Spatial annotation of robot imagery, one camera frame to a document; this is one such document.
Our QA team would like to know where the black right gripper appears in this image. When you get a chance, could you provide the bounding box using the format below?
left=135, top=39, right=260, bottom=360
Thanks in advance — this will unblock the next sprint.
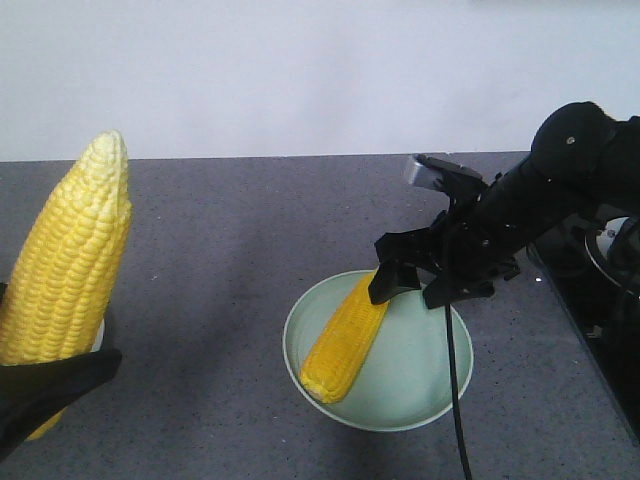
left=368, top=195, right=526, bottom=309

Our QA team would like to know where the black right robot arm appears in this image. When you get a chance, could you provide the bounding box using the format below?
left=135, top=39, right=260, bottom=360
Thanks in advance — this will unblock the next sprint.
left=368, top=102, right=639, bottom=308

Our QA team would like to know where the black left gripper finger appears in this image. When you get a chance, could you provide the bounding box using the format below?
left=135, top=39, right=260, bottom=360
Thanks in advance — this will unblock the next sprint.
left=1, top=349, right=122, bottom=459

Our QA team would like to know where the black gas stove top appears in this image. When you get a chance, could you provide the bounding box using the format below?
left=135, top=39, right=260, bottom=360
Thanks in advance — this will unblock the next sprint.
left=526, top=205, right=639, bottom=437

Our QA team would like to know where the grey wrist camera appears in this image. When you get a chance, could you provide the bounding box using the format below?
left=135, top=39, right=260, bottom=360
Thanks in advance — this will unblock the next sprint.
left=404, top=154, right=485, bottom=196

